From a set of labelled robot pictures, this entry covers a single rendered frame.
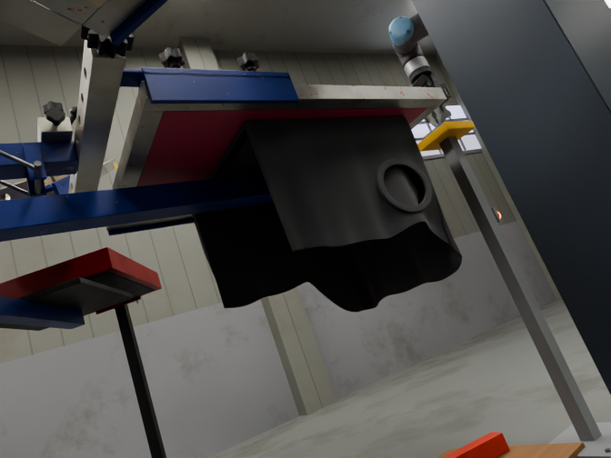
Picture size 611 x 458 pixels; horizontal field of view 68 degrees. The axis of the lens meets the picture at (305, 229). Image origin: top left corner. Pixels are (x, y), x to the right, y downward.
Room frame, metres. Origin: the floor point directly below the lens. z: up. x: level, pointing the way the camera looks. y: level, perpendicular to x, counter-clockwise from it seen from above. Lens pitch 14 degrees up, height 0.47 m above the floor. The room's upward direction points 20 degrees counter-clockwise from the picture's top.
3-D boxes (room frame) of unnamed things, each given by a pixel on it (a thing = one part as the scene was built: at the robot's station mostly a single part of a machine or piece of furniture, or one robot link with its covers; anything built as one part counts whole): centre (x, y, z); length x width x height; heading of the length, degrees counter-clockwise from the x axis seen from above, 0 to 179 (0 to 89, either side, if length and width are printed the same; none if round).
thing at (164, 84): (0.77, 0.06, 0.98); 0.30 x 0.05 x 0.07; 125
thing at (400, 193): (1.02, -0.13, 0.77); 0.46 x 0.09 x 0.36; 125
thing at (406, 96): (1.14, 0.02, 0.97); 0.79 x 0.58 x 0.04; 125
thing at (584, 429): (1.36, -0.52, 0.48); 0.22 x 0.22 x 0.96; 35
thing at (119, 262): (1.95, 1.00, 1.06); 0.61 x 0.46 x 0.12; 5
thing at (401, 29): (1.27, -0.52, 1.27); 0.11 x 0.11 x 0.08; 72
